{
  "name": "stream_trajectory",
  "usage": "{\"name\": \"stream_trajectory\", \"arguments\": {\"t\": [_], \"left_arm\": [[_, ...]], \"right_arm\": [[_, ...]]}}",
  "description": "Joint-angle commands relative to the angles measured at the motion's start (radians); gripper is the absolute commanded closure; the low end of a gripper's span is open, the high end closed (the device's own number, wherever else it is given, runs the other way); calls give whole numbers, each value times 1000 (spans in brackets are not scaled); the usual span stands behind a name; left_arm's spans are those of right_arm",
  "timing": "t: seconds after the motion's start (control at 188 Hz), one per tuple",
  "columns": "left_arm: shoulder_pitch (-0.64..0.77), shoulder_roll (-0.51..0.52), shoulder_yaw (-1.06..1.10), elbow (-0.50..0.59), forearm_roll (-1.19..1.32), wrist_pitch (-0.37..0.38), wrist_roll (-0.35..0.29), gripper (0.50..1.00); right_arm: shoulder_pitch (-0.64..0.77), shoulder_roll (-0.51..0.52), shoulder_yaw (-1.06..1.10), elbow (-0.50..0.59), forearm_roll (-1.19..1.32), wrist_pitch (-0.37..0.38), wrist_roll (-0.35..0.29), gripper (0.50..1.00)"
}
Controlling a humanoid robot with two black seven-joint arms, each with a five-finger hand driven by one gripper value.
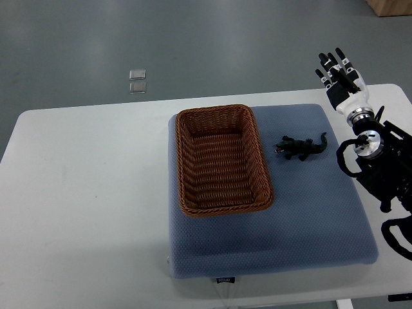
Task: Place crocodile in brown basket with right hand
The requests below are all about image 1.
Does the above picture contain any lower metal floor plate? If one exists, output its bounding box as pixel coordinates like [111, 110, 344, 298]
[129, 81, 147, 94]

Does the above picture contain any upper metal floor plate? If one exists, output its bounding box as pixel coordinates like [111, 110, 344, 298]
[129, 68, 146, 80]

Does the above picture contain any blue grey foam cushion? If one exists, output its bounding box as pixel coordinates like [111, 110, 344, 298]
[168, 104, 379, 279]

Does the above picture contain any wooden box corner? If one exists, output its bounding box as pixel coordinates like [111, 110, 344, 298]
[366, 0, 411, 17]

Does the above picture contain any metal floor plate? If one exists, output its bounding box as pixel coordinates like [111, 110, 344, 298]
[129, 81, 147, 94]
[129, 68, 146, 80]

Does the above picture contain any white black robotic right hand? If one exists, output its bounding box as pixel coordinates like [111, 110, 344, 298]
[315, 48, 372, 118]

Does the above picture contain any dark toy crocodile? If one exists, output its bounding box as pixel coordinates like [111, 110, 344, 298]
[274, 132, 328, 161]

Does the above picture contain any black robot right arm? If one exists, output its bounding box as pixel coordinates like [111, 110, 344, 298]
[336, 107, 411, 213]

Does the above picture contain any brown woven basket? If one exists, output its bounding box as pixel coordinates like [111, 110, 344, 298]
[174, 104, 274, 218]

